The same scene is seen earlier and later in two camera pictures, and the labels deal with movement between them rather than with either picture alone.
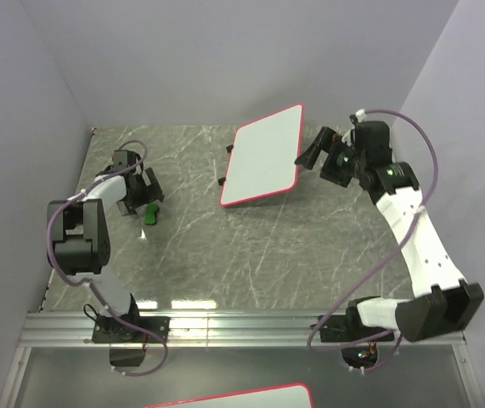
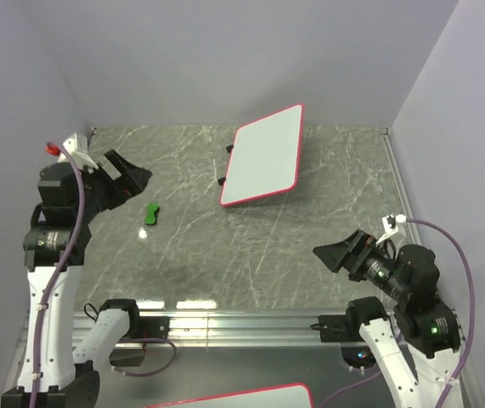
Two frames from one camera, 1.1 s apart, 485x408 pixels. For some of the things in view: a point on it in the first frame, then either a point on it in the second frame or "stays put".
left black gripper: x=149 y=194 → x=139 y=175
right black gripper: x=325 y=142 → x=351 y=252
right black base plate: x=350 y=328 stays put
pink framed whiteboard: x=262 y=162 stays put
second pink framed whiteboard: x=285 y=395 stays put
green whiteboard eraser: x=149 y=215 stays put
